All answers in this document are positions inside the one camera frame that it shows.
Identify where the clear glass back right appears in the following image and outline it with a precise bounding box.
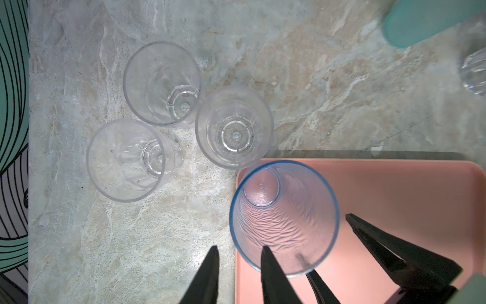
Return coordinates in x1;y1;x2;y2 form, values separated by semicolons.
459;48;485;96

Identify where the blue translucent cup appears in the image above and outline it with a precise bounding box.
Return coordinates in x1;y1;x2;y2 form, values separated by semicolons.
229;160;340;277

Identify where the clear glass front left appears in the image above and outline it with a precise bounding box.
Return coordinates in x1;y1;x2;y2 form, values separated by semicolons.
86;119;184;203

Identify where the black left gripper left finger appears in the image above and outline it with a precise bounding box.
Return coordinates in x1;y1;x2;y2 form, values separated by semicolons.
180;245;220;304

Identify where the green translucent cup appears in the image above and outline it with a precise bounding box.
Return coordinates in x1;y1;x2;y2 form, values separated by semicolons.
382;0;485;48

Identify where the clear glass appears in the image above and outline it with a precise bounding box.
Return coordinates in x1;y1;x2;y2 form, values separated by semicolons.
195;85;274;170
86;119;184;203
123;41;202;128
459;48;485;96

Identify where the clear glass middle left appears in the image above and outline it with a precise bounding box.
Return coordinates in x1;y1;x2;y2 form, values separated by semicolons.
195;85;274;170

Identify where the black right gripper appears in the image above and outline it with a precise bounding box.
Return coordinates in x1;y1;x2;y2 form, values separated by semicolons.
306;214;463;304

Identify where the pink plastic tray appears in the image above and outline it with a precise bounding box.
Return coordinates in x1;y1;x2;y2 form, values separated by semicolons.
234;158;486;304

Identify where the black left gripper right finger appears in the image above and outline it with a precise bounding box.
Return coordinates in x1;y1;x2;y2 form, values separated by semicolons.
261;246;301;304

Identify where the clear glass back left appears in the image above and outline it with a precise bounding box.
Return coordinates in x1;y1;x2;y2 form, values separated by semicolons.
123;41;202;128

